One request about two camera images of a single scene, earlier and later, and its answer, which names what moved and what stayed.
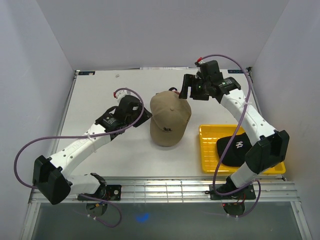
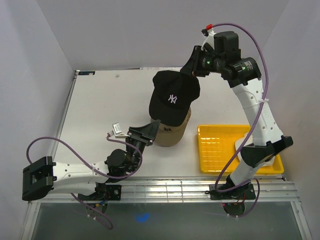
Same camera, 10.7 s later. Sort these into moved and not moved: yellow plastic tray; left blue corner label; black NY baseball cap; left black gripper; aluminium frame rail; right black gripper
Moved: black NY baseball cap; right black gripper; left black gripper
Not moved: aluminium frame rail; left blue corner label; yellow plastic tray
